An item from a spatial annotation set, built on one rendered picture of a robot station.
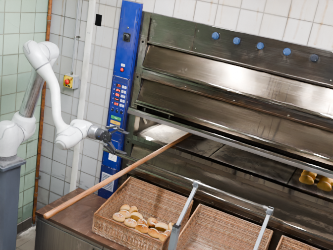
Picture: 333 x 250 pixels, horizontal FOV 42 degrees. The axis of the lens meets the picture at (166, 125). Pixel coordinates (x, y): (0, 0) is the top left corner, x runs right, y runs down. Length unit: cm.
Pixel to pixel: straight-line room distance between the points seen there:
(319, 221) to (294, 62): 105
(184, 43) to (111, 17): 61
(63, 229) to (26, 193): 87
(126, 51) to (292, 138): 132
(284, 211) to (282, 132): 55
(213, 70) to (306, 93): 62
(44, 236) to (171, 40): 171
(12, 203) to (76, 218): 47
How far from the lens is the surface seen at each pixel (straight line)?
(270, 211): 269
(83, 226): 327
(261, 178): 305
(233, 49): 294
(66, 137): 274
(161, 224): 328
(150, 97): 321
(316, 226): 309
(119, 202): 343
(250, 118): 297
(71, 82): 351
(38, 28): 362
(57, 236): 338
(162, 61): 314
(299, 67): 285
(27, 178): 401
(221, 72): 298
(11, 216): 334
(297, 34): 283
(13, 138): 307
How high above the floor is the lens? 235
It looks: 18 degrees down
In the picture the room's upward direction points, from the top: 10 degrees clockwise
